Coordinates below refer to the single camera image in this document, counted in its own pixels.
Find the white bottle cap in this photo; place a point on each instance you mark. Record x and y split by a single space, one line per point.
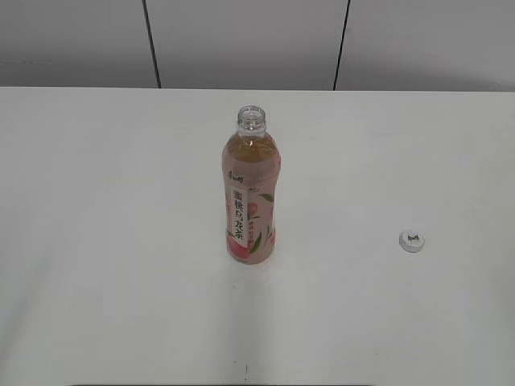
411 242

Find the pink peach oolong tea bottle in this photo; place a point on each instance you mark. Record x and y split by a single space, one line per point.
251 165

